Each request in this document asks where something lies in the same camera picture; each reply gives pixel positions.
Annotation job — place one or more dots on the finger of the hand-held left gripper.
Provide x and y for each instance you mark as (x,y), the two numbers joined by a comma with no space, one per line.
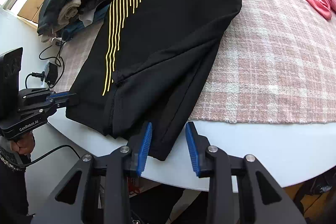
(65,103)
(39,95)

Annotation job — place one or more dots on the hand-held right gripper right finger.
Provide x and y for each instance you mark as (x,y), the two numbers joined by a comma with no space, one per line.
(193,150)

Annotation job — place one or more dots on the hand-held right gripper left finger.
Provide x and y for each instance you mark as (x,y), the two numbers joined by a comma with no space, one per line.
(144,150)

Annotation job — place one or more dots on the black garment with yellow stripes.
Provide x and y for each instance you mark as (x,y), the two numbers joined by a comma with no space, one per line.
(170,29)

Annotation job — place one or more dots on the person's left hand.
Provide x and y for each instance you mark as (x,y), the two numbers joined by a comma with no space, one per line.
(25,145)

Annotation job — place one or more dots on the black power adapter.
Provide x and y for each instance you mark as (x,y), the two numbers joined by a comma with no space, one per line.
(52,73)

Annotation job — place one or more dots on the red white package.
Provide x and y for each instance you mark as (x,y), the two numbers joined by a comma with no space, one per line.
(135,187)

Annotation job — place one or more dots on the blue folded cloth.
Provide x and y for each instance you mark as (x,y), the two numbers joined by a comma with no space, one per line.
(76,27)

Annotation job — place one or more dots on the beige folded garment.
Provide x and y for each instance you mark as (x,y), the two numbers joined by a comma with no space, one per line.
(68,12)

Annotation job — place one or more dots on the light grey garment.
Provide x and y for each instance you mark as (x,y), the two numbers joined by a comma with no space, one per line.
(88,18)

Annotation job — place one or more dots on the pink plaid mat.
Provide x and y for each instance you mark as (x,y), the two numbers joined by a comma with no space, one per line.
(275,56)

